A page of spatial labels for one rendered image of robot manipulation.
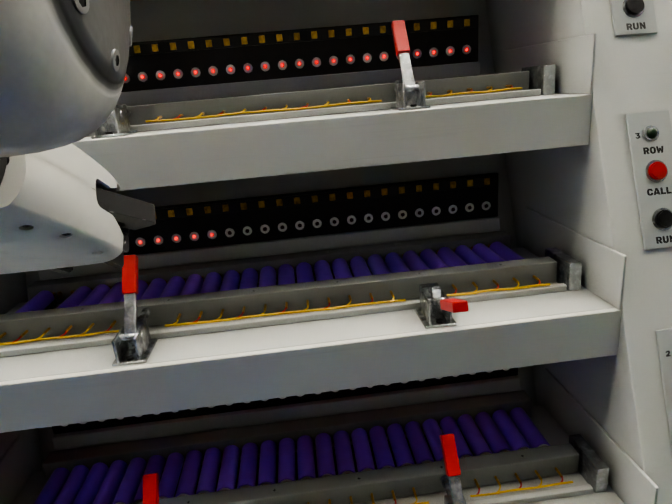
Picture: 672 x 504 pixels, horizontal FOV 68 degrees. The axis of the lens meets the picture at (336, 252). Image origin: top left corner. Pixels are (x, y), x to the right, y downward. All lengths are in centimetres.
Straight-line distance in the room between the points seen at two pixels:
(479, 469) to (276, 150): 36
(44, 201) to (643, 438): 48
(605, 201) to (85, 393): 48
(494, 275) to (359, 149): 18
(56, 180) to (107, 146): 23
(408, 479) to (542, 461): 13
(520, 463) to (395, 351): 19
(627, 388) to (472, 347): 14
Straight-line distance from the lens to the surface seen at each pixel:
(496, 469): 56
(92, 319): 53
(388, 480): 53
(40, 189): 24
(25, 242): 27
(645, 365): 52
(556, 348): 49
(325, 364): 44
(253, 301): 49
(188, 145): 46
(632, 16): 56
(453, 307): 39
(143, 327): 47
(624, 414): 54
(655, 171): 53
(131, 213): 31
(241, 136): 45
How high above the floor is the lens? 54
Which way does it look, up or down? 2 degrees up
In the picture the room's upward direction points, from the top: 6 degrees counter-clockwise
